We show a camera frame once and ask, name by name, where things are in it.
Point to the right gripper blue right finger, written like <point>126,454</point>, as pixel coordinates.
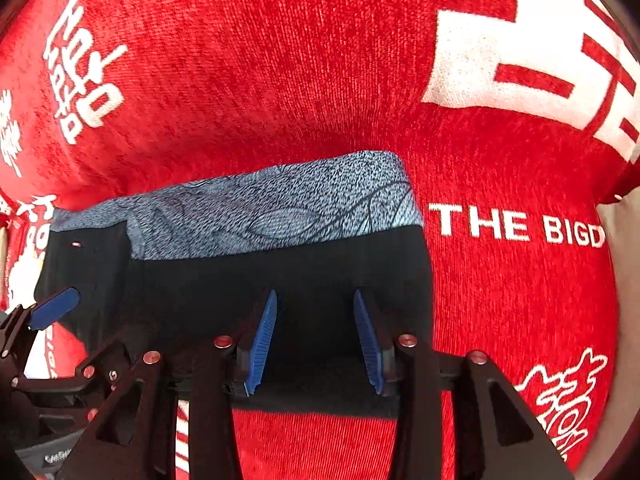
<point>496,435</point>

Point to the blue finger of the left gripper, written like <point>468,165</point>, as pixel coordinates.
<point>20,328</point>
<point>105,368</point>

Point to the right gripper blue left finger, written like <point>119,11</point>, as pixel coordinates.
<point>133,435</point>

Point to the black pants with blue trim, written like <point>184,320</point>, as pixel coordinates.
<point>187,262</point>

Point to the white pillow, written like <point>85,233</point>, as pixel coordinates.
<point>619,426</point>

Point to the red bedspread with white characters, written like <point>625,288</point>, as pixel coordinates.
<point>514,119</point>

